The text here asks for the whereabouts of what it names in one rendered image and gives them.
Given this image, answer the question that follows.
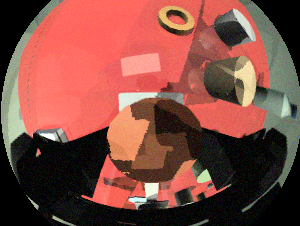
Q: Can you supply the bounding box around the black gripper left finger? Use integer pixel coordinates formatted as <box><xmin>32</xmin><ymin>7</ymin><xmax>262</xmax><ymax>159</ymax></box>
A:
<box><xmin>33</xmin><ymin>126</ymin><xmax>109</xmax><ymax>199</ymax></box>

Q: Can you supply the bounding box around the tan ring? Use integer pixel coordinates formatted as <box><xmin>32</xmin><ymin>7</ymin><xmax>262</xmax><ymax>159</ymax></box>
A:
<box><xmin>157</xmin><ymin>5</ymin><xmax>195</xmax><ymax>35</ymax></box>

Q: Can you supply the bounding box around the grey bottle with dark blue cap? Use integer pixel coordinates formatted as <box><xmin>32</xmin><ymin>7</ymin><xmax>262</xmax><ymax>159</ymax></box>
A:
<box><xmin>254</xmin><ymin>85</ymin><xmax>297</xmax><ymax>118</ymax></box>

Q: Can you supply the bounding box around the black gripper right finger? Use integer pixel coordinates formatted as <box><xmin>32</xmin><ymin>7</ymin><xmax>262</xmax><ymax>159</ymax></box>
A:
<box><xmin>200</xmin><ymin>128</ymin><xmax>265</xmax><ymax>191</ymax></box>

